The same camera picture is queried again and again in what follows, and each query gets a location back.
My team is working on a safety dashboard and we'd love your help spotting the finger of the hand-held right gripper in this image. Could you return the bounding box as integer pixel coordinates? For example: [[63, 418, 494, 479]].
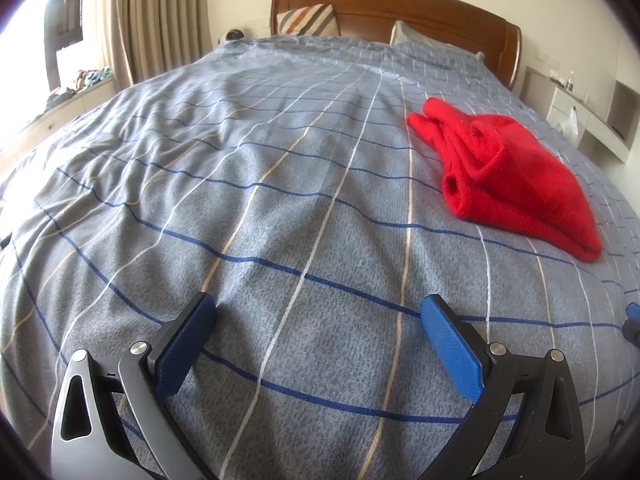
[[622, 302, 640, 349]]

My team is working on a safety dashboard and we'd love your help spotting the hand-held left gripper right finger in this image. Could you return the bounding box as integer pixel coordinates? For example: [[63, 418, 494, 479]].
[[415, 294, 587, 480]]

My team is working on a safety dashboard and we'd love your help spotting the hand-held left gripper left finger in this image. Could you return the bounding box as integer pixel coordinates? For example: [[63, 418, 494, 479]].
[[50, 291, 218, 480]]

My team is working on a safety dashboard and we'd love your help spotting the red knitted sweater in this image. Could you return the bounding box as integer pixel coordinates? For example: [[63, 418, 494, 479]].
[[406, 97, 604, 263]]

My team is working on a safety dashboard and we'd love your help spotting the pile of colourful clothes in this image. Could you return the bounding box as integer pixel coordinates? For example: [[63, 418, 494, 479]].
[[49, 67, 114, 100]]

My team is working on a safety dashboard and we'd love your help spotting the grey checked bed cover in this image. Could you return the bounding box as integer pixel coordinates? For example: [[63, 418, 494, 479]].
[[0, 35, 640, 480]]

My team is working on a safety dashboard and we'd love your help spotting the white bedside shelf unit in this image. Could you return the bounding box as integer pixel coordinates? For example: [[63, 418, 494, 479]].
[[520, 64, 640, 164]]

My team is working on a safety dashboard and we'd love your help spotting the window-side cabinet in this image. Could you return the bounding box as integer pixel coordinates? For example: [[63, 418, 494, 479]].
[[0, 79, 119, 173]]

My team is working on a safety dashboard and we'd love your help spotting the grey pillow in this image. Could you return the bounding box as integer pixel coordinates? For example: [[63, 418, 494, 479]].
[[389, 20, 486, 62]]

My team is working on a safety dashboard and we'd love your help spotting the beige curtain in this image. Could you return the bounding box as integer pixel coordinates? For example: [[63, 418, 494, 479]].
[[82, 0, 214, 94]]

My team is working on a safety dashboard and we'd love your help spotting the window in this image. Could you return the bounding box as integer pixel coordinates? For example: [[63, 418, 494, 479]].
[[0, 0, 87, 126]]

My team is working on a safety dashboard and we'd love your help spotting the striped pillow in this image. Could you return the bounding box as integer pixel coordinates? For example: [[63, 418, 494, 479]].
[[276, 4, 342, 37]]

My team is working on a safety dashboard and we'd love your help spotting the wooden headboard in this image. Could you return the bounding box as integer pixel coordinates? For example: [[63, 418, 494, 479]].
[[271, 0, 523, 92]]

